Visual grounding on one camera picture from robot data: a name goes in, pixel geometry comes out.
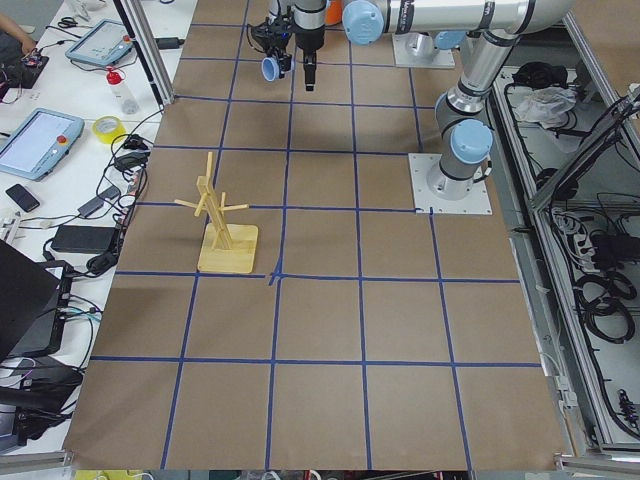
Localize wooden cup tree stand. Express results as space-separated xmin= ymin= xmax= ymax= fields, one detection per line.
xmin=174 ymin=152 xmax=259 ymax=274

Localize black power adapter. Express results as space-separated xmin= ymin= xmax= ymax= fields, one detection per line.
xmin=51 ymin=225 xmax=116 ymax=254

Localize orange can with silver lid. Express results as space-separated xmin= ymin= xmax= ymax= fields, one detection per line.
xmin=325 ymin=0 xmax=342 ymax=26

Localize aluminium frame post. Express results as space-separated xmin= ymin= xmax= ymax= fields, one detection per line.
xmin=113 ymin=0 xmax=175 ymax=107

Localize near teach pendant tablet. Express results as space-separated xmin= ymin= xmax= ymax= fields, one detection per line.
xmin=1 ymin=108 xmax=85 ymax=181

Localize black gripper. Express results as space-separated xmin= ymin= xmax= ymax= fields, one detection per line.
xmin=251 ymin=18 xmax=317 ymax=92

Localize yellow tape roll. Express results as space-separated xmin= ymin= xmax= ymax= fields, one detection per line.
xmin=92 ymin=115 xmax=127 ymax=145

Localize teach pendant tablet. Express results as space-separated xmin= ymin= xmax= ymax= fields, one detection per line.
xmin=65 ymin=19 xmax=133 ymax=67
xmin=1 ymin=108 xmax=85 ymax=181

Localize light blue plastic cup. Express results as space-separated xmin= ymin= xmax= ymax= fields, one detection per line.
xmin=261 ymin=57 xmax=281 ymax=82

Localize black smartphone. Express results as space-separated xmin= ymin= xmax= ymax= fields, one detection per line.
xmin=5 ymin=184 xmax=40 ymax=212

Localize white crumpled cloth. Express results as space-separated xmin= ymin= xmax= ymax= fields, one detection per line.
xmin=514 ymin=86 xmax=577 ymax=129

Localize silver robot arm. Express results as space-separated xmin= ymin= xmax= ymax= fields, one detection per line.
xmin=427 ymin=29 xmax=520 ymax=201
xmin=247 ymin=0 xmax=574 ymax=98

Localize red cap squeeze bottle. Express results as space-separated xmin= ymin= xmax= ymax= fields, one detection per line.
xmin=106 ymin=66 xmax=139 ymax=115

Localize black scissors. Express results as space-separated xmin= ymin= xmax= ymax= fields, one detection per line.
xmin=57 ymin=16 xmax=80 ymax=29

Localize person at desk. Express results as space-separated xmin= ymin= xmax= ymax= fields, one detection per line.
xmin=1 ymin=13 xmax=36 ymax=55

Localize far teach pendant tablet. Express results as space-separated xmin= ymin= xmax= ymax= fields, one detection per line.
xmin=65 ymin=19 xmax=133 ymax=67

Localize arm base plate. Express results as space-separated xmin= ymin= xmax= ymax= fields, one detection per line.
xmin=408 ymin=153 xmax=492 ymax=215
xmin=392 ymin=31 xmax=460 ymax=69

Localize black laptop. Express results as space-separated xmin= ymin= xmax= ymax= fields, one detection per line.
xmin=1 ymin=242 xmax=72 ymax=360

